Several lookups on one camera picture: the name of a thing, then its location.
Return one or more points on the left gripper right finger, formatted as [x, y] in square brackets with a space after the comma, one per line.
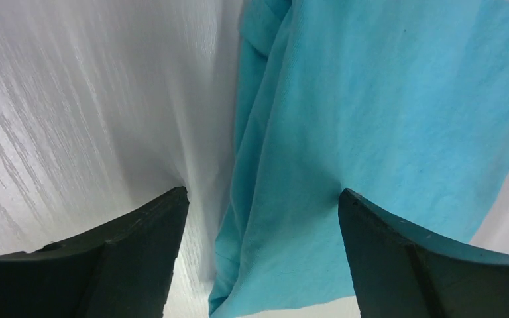
[400, 269]

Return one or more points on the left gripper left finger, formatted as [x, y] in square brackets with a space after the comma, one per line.
[123, 268]

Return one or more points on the turquoise t-shirt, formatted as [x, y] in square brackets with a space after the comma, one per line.
[404, 102]

